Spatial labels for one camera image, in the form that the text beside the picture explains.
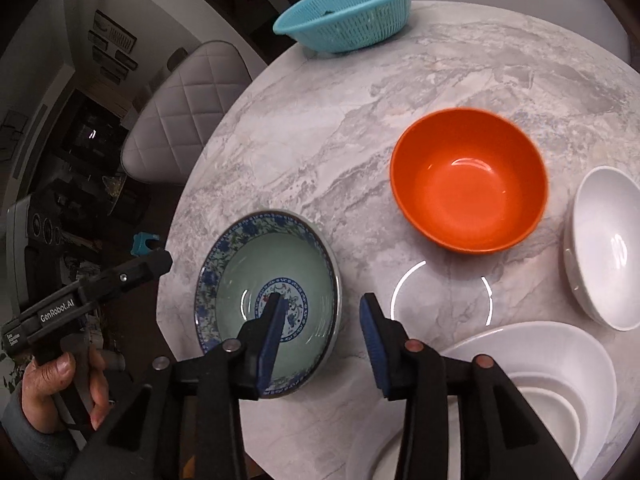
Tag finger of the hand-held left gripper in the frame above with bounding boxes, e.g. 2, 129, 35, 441
117, 249, 174, 288

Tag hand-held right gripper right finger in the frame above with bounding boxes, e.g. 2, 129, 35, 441
359, 292, 578, 480

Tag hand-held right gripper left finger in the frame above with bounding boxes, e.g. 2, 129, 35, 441
65, 292, 291, 480

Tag blue floral patterned bowl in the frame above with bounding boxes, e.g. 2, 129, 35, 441
194, 209, 343, 400

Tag large round white plate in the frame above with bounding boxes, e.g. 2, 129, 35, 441
345, 400, 453, 480

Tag white oval plate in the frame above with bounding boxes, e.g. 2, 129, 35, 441
440, 320, 617, 480

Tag small white plate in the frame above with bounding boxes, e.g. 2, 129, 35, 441
510, 372, 582, 467

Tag person's left forearm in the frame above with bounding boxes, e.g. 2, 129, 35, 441
0, 382, 81, 480

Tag person's left hand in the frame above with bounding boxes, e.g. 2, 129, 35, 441
21, 345, 109, 435

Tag small teal object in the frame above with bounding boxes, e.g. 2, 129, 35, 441
131, 232, 162, 257

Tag grey quilted chair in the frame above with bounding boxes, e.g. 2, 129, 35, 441
121, 40, 253, 183

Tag orange bowl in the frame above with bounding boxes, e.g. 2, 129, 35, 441
390, 108, 549, 254

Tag white bowl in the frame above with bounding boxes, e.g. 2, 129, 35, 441
564, 166, 640, 332

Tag teal plastic basket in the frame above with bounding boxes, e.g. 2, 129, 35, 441
273, 0, 417, 54

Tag wall picture frames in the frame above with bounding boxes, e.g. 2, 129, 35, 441
87, 9, 139, 84

